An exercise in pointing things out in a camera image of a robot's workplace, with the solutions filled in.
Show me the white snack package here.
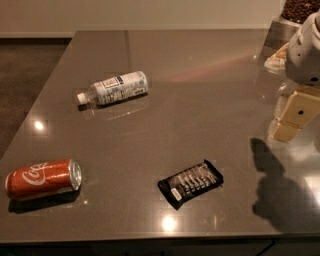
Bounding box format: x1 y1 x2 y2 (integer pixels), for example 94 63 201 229
264 43 288 73

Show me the metal container with brown contents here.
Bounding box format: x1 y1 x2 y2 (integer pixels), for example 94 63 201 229
264 0 320 49

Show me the black rxbar chocolate wrapper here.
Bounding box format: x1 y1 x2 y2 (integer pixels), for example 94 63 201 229
157 160 224 210

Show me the clear plastic bottle blue label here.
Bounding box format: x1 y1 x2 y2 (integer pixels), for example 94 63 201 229
77 71 149 105

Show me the red coca-cola can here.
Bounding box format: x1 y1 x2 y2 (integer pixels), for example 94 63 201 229
5 159 82 201

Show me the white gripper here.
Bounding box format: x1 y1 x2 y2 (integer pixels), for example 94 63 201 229
269 13 320 143

